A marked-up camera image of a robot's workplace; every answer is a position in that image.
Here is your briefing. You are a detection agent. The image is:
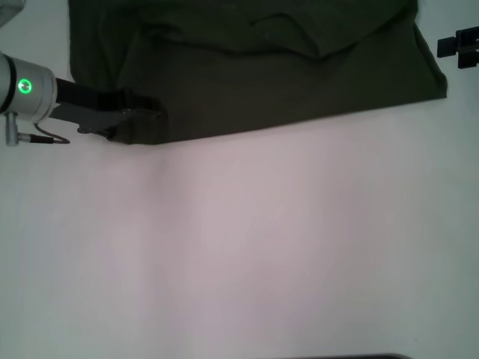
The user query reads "dark green t-shirt pink print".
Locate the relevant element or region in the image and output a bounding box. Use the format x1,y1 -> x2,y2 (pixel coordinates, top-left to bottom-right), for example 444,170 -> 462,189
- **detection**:
67,0 -> 448,146

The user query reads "left gripper cable with plug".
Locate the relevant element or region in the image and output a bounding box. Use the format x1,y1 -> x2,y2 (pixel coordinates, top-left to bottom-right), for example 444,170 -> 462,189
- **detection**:
16,123 -> 71,146

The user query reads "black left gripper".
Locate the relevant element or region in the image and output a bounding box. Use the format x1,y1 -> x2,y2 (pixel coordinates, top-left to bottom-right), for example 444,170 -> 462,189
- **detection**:
54,77 -> 165,119

